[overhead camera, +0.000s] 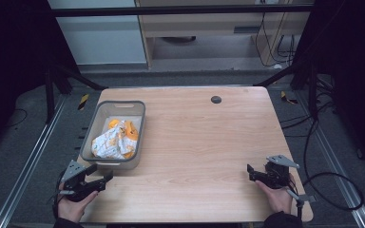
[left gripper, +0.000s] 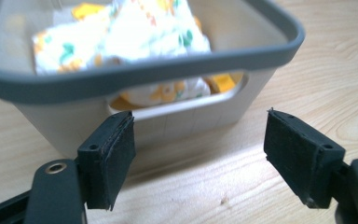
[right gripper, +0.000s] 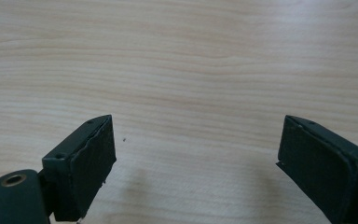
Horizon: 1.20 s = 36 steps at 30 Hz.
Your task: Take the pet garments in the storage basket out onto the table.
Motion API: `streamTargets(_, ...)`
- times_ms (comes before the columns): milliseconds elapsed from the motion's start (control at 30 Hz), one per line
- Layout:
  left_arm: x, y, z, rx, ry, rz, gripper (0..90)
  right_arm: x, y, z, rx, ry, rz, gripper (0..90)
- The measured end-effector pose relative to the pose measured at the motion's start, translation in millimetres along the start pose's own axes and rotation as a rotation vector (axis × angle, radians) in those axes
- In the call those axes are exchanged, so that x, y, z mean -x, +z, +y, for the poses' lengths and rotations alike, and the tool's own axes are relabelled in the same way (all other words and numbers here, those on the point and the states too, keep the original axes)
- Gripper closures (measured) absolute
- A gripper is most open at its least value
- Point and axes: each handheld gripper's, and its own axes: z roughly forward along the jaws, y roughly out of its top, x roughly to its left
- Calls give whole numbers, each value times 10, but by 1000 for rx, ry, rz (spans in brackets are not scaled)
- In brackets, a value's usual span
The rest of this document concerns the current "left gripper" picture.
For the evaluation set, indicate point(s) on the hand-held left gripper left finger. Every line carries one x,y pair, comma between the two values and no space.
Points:
110,165

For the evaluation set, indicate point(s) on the yellow packet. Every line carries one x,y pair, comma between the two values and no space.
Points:
222,82

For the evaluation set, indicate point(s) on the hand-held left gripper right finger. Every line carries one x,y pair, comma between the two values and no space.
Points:
301,158

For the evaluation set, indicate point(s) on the white patterned tissue packet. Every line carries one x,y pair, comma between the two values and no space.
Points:
65,49
155,31

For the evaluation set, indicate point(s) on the grey-rimmed beige plastic bin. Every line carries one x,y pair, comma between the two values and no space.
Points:
68,124

